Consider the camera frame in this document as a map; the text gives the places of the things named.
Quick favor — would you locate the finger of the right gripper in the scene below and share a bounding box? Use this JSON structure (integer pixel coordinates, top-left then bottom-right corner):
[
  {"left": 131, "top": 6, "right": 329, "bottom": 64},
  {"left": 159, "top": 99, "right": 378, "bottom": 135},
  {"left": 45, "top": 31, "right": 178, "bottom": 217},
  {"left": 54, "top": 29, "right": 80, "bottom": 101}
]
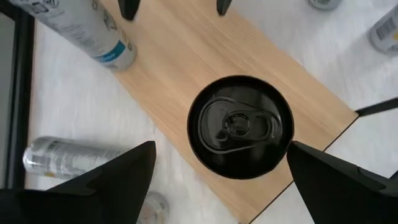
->
[
  {"left": 216, "top": 0, "right": 233, "bottom": 16},
  {"left": 117, "top": 0, "right": 141, "bottom": 21}
]

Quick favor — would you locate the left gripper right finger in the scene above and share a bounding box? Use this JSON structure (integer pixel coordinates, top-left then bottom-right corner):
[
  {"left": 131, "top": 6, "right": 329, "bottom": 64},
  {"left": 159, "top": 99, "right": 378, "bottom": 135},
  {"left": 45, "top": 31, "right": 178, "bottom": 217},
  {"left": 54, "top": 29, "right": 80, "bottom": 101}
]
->
[{"left": 285, "top": 140, "right": 398, "bottom": 224}]

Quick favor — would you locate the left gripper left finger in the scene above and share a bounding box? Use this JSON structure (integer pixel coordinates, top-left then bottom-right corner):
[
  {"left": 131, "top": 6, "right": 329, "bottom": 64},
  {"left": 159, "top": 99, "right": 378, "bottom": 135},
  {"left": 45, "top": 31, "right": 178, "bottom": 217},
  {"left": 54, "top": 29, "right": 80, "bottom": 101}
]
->
[{"left": 0, "top": 140, "right": 157, "bottom": 224}]

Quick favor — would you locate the wooden shelf with black frame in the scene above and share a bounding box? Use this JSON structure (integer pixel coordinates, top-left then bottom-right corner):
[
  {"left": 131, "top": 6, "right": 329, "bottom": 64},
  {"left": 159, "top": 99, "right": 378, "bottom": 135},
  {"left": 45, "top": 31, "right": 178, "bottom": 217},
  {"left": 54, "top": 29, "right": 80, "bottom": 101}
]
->
[{"left": 98, "top": 0, "right": 398, "bottom": 224}]

